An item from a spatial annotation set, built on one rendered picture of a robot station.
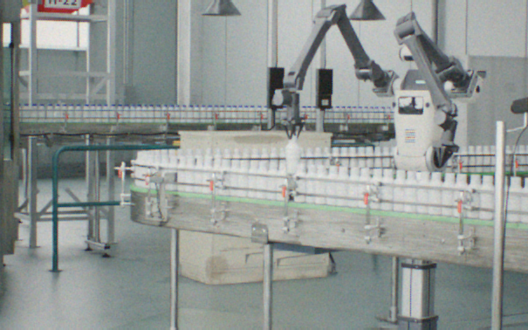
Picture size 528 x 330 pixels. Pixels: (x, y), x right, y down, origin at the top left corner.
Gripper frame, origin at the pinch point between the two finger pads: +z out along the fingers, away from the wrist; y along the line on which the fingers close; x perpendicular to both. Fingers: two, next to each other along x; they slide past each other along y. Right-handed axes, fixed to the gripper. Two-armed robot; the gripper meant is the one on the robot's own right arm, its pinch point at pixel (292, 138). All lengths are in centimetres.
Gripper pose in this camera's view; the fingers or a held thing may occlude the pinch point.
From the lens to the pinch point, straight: 512.3
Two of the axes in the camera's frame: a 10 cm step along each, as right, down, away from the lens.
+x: 7.2, 0.5, -6.9
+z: 0.0, 10.0, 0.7
